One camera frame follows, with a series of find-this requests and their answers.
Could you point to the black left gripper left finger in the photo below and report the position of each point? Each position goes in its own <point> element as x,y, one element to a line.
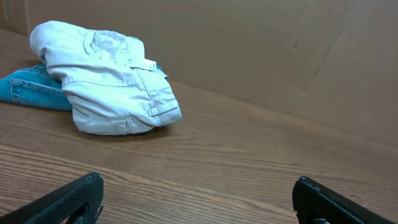
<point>77,202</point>

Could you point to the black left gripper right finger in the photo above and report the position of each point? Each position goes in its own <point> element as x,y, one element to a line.
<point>315,203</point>

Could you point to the beige pants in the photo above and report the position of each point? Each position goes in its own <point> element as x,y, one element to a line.
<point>112,87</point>

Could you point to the blue denim jeans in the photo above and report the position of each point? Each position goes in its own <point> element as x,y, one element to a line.
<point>34,87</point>

